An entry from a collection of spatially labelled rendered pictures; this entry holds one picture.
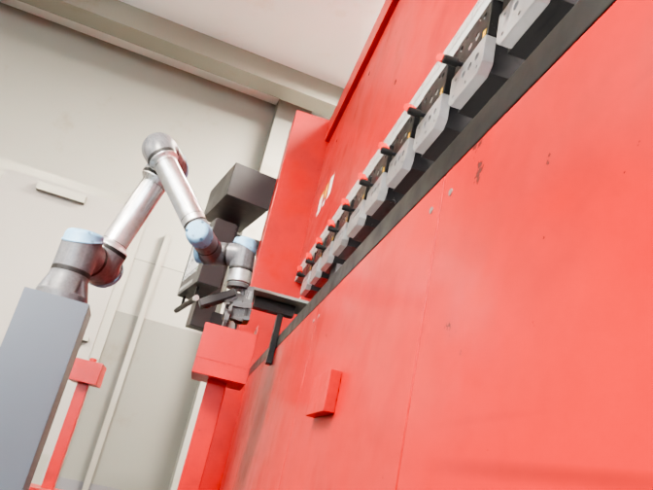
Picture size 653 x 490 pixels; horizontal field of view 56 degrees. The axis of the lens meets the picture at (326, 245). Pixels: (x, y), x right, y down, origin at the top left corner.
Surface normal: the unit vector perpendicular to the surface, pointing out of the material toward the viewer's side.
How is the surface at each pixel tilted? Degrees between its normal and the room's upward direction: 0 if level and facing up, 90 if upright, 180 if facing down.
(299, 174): 90
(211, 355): 90
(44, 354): 90
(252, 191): 90
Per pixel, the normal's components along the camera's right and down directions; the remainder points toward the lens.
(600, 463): -0.95, -0.27
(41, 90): 0.32, -0.28
